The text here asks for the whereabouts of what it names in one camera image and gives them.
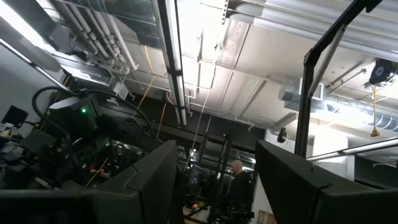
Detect black computer monitor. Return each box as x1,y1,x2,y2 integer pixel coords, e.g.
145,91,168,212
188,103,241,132
1,105,29,128

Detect small black ceiling camera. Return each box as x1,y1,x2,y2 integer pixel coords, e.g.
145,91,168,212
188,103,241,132
277,127,289,144

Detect yellow hanging power cord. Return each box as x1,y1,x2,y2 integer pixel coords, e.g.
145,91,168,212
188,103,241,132
370,85,381,138

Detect flexible silver air duct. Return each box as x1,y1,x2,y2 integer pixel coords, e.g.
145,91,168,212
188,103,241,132
279,77,398,133

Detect white ceiling pipes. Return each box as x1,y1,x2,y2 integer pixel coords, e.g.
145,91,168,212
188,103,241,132
52,0,139,71

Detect black round ceiling device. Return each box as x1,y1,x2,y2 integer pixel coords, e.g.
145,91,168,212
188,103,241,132
369,58,398,88

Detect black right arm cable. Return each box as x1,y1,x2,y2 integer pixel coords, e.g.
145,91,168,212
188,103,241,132
30,85,73,141

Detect smooth silver air duct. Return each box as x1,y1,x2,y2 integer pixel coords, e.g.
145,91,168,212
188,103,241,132
226,0,398,63

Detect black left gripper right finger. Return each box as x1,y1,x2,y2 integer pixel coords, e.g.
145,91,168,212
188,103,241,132
254,139,398,224

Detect linear ceiling lamp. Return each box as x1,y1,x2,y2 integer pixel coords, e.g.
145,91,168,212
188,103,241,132
150,0,189,127
306,136,398,162

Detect person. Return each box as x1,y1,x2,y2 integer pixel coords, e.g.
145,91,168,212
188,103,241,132
228,159,253,215

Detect white wipes canister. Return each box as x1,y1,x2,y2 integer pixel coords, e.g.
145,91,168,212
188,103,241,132
1,122,15,138

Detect black camera gantry post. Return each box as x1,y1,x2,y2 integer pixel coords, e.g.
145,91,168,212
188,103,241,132
294,0,385,158

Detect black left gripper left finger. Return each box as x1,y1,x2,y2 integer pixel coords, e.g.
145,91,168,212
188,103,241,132
0,139,185,224

